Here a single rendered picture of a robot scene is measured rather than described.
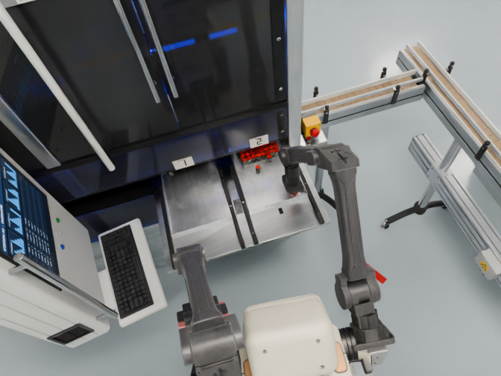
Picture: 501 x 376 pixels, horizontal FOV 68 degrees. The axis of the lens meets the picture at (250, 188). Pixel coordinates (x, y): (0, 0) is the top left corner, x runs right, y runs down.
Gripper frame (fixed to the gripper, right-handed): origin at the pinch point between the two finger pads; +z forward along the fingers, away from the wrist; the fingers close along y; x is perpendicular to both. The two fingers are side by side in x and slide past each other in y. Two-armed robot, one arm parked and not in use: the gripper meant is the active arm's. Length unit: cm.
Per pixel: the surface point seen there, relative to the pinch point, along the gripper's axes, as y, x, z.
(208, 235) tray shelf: -4.2, 39.4, 4.0
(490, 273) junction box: -40, -80, 46
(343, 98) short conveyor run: 43, -41, -8
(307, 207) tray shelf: -4.6, -4.3, 4.0
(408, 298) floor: -22, -59, 96
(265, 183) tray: 12.2, 9.5, 1.2
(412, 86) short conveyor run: 38, -75, -8
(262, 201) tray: 3.7, 13.1, 2.5
